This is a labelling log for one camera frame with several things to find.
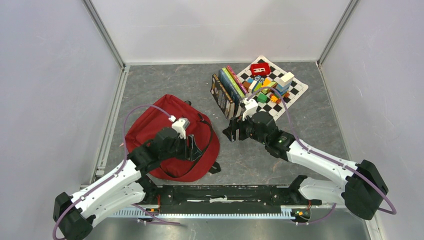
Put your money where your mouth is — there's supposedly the yellow green toy block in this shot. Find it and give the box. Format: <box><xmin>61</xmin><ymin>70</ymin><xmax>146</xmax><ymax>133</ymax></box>
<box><xmin>261</xmin><ymin>81</ymin><xmax>278</xmax><ymax>95</ymax></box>

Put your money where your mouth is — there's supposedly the blue book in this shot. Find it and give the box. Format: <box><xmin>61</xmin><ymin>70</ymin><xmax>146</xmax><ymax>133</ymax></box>
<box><xmin>218</xmin><ymin>67</ymin><xmax>242</xmax><ymax>117</ymax></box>

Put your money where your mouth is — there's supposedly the black book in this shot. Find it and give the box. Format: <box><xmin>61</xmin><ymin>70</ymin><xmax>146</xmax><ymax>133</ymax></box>
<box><xmin>210</xmin><ymin>73</ymin><xmax>235</xmax><ymax>119</ymax></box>

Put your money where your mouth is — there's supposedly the checkered play mat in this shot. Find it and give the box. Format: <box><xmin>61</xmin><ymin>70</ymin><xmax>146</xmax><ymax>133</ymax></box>
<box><xmin>237</xmin><ymin>55</ymin><xmax>309</xmax><ymax>120</ymax></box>

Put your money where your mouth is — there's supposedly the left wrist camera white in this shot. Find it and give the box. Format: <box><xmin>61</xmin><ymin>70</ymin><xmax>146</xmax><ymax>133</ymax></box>
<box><xmin>168</xmin><ymin>115</ymin><xmax>190</xmax><ymax>139</ymax></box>

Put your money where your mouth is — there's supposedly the orange toy block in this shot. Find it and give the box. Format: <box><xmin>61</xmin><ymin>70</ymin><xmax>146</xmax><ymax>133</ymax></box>
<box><xmin>270</xmin><ymin>95</ymin><xmax>281</xmax><ymax>104</ymax></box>

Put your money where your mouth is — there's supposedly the red backpack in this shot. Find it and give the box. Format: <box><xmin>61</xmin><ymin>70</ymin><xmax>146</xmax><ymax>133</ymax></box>
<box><xmin>124</xmin><ymin>94</ymin><xmax>221</xmax><ymax>182</ymax></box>

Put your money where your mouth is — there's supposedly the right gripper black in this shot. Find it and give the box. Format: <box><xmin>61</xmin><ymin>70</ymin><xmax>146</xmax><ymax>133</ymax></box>
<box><xmin>222</xmin><ymin>108</ymin><xmax>268</xmax><ymax>146</ymax></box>

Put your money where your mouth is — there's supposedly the green book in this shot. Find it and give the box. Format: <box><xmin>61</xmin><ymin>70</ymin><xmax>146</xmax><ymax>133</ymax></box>
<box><xmin>222</xmin><ymin>67</ymin><xmax>245</xmax><ymax>99</ymax></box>

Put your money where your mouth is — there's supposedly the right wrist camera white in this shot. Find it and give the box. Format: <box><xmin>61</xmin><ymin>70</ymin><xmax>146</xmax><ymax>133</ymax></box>
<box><xmin>241</xmin><ymin>98</ymin><xmax>258</xmax><ymax>121</ymax></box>

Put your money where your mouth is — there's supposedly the red toy block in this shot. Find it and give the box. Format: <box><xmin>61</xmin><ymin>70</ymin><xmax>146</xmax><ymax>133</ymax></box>
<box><xmin>250</xmin><ymin>62</ymin><xmax>271</xmax><ymax>76</ymax></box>

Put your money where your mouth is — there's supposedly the pink book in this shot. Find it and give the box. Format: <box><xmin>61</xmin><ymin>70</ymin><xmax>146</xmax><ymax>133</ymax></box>
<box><xmin>226</xmin><ymin>65</ymin><xmax>248</xmax><ymax>96</ymax></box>

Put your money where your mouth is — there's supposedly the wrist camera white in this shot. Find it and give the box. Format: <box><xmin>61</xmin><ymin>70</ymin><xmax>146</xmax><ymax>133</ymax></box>
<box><xmin>241</xmin><ymin>98</ymin><xmax>258</xmax><ymax>121</ymax></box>
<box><xmin>168</xmin><ymin>115</ymin><xmax>190</xmax><ymax>139</ymax></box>

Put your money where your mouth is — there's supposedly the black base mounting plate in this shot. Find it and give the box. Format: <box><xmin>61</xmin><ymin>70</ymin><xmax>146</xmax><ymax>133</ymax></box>
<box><xmin>139</xmin><ymin>184</ymin><xmax>322</xmax><ymax>214</ymax></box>

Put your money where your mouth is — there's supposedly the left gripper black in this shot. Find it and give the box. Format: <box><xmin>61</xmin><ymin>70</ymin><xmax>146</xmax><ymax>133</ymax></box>
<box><xmin>160</xmin><ymin>132</ymin><xmax>202</xmax><ymax>162</ymax></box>

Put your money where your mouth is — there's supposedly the white blue block tower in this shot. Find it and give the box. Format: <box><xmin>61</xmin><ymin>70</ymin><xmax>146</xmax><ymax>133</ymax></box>
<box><xmin>274</xmin><ymin>72</ymin><xmax>295</xmax><ymax>96</ymax></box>

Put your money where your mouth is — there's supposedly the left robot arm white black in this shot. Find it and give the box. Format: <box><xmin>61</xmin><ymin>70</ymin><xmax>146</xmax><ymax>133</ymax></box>
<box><xmin>52</xmin><ymin>127</ymin><xmax>204</xmax><ymax>240</ymax></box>

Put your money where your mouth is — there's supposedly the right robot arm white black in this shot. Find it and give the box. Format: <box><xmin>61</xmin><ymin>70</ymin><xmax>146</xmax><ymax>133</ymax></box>
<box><xmin>222</xmin><ymin>111</ymin><xmax>389</xmax><ymax>220</ymax></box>

